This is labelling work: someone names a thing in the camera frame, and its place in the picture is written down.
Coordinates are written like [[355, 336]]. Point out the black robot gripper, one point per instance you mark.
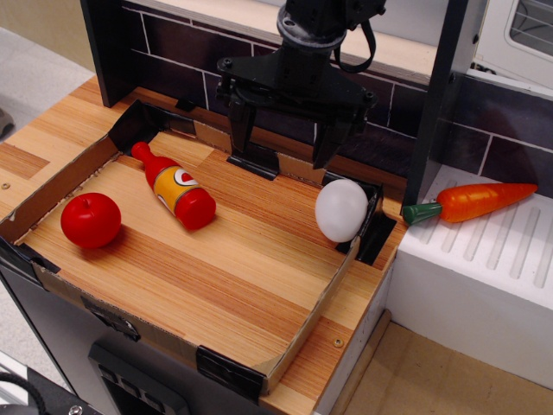
[[298, 84]]

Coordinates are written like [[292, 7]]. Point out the red hot sauce bottle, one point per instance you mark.
[[176, 189]]

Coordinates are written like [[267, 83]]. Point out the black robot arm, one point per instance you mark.
[[321, 26]]

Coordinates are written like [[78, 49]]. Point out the white toy egg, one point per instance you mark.
[[340, 210]]

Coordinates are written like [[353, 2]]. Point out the orange toy carrot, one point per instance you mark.
[[467, 202]]

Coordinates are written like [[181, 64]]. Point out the red toy apple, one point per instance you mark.
[[91, 220]]

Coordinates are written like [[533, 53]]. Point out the white appliance with rack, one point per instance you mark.
[[516, 41]]

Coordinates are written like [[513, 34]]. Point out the white drying rack sink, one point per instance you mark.
[[482, 287]]

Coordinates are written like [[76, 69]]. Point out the black oven control panel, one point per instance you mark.
[[131, 389]]

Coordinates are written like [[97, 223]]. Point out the black right cabinet post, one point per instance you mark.
[[432, 109]]

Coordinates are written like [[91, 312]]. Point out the black cabinet post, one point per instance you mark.
[[105, 25], [432, 109]]

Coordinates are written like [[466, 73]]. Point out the black left cabinet post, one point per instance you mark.
[[105, 25]]

